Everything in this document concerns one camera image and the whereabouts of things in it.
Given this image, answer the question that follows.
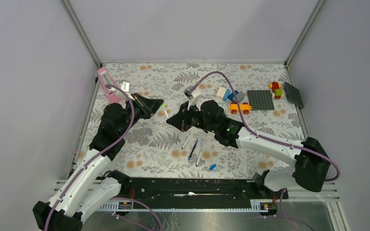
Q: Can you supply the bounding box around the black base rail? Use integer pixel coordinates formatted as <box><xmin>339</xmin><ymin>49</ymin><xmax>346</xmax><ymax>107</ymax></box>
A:
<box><xmin>117</xmin><ymin>178</ymin><xmax>289</xmax><ymax>203</ymax></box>

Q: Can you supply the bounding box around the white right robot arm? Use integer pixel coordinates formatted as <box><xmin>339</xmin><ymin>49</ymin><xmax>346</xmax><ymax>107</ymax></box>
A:
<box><xmin>166</xmin><ymin>100</ymin><xmax>331</xmax><ymax>198</ymax></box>

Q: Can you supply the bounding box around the blue toy brick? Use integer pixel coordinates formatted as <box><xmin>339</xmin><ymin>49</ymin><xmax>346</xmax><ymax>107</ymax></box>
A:
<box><xmin>227</xmin><ymin>90</ymin><xmax>239</xmax><ymax>102</ymax></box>

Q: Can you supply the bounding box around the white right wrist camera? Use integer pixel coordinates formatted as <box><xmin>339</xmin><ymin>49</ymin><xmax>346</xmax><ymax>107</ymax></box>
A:
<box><xmin>184</xmin><ymin>86</ymin><xmax>201</xmax><ymax>110</ymax></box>

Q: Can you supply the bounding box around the pink metronome box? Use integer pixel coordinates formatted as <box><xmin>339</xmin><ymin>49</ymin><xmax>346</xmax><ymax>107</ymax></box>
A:
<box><xmin>97</xmin><ymin>67</ymin><xmax>126</xmax><ymax>105</ymax></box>

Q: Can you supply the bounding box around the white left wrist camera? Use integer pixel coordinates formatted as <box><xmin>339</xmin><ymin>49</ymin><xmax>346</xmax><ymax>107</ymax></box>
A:
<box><xmin>115</xmin><ymin>80</ymin><xmax>130</xmax><ymax>101</ymax></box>

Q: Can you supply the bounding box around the white pen green tip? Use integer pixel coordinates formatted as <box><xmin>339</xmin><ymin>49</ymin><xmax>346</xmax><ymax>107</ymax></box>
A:
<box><xmin>161</xmin><ymin>103</ymin><xmax>169</xmax><ymax>118</ymax></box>

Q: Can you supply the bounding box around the white pen dark tip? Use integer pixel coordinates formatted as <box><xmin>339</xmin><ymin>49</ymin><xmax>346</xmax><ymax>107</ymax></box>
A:
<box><xmin>195</xmin><ymin>150</ymin><xmax>203</xmax><ymax>166</ymax></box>

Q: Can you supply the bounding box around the floral table mat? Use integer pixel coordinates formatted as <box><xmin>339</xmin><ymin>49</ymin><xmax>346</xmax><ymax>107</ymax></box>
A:
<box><xmin>73</xmin><ymin>63</ymin><xmax>317</xmax><ymax>180</ymax></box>

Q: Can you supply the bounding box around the dark grey lego plate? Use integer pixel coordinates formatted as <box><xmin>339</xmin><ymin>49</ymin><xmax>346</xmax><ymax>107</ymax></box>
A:
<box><xmin>283</xmin><ymin>82</ymin><xmax>304</xmax><ymax>109</ymax></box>

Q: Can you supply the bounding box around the orange toy car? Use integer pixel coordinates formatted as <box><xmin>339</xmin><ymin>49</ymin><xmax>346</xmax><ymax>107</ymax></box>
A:
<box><xmin>228</xmin><ymin>102</ymin><xmax>252</xmax><ymax>115</ymax></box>

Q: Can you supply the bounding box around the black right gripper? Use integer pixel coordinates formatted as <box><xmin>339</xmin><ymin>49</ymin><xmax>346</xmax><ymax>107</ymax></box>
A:
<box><xmin>167</xmin><ymin>101</ymin><xmax>217</xmax><ymax>133</ymax></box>

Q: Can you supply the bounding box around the white and blue brick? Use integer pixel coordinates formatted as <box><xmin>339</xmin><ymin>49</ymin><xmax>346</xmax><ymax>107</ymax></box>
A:
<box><xmin>216</xmin><ymin>87</ymin><xmax>231</xmax><ymax>102</ymax></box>

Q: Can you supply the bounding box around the blue gel pen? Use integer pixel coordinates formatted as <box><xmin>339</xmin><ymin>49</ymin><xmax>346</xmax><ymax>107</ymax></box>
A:
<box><xmin>188</xmin><ymin>139</ymin><xmax>199</xmax><ymax>161</ymax></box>

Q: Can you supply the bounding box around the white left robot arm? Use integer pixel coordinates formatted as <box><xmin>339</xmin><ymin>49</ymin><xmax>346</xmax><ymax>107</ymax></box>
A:
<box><xmin>33</xmin><ymin>93</ymin><xmax>164</xmax><ymax>231</ymax></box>

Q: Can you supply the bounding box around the grey lego baseplate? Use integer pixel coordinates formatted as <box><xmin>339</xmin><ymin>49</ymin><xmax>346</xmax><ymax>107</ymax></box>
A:
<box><xmin>247</xmin><ymin>90</ymin><xmax>274</xmax><ymax>111</ymax></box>

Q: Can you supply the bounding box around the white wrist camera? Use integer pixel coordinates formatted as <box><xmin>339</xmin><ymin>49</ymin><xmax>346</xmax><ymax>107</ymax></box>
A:
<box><xmin>184</xmin><ymin>86</ymin><xmax>201</xmax><ymax>110</ymax></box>
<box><xmin>115</xmin><ymin>80</ymin><xmax>130</xmax><ymax>101</ymax></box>

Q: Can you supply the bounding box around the grey toy brick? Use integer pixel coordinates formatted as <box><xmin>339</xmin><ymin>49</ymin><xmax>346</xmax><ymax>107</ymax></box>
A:
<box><xmin>235</xmin><ymin>92</ymin><xmax>245</xmax><ymax>102</ymax></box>

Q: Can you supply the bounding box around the red yellow green brick stack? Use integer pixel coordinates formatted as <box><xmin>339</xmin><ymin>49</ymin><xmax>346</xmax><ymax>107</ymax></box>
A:
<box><xmin>268</xmin><ymin>81</ymin><xmax>283</xmax><ymax>100</ymax></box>

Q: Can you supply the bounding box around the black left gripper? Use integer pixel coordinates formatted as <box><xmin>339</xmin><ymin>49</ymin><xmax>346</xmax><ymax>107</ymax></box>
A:
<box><xmin>119</xmin><ymin>92</ymin><xmax>164</xmax><ymax>137</ymax></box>

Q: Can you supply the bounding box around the white cable duct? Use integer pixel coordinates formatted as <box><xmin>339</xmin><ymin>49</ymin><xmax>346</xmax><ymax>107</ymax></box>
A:
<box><xmin>78</xmin><ymin>196</ymin><xmax>270</xmax><ymax>213</ymax></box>

